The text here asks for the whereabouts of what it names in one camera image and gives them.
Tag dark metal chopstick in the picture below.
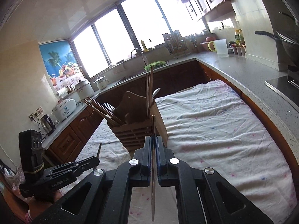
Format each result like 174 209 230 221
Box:
151 115 156 222

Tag light wooden chopstick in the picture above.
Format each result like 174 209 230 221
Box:
148 67 154 109

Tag person's left hand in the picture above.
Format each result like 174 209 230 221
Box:
25 190 63 223

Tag lower wooden counter cabinets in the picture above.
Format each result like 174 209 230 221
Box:
43 57 211 166

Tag steel electric kettle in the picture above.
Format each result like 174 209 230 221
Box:
41 114 56 136

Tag floral white tablecloth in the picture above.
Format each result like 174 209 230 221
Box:
74 80 297 223

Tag white rice cooker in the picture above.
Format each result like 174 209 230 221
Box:
52 99 76 122

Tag wooden utensil holder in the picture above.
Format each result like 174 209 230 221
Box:
107 91 168 152

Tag paper towel roll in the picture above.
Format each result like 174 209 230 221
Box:
56 90 68 100

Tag tall white cooker pot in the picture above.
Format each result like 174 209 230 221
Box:
75 79 94 100

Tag small white electric pot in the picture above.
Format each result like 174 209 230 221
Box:
94 76 109 90

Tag metal spoon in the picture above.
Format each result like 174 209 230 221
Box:
152 88 161 98

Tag tropical fruit poster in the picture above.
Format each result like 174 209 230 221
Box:
39 41 85 91

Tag green colander basket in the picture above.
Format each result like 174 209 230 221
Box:
144 61 167 71

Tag gas stove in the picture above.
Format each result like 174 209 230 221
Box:
265 65 299 111

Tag chrome sink faucet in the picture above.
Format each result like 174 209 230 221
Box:
130 48 148 66

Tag pink basin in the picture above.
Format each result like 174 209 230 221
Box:
200 36 216 51

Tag yellow dish soap bottle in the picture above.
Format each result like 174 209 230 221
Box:
140 39 149 52

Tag dish drying rack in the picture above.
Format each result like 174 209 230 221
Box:
162 30 190 57

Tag yellow oil bottle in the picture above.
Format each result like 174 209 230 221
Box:
235 29 245 45

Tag black wok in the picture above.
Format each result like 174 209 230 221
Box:
254 11 299 67

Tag wall power socket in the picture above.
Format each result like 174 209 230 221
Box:
28 106 44 121

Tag white jug green handle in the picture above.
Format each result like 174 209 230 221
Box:
208 39 229 58

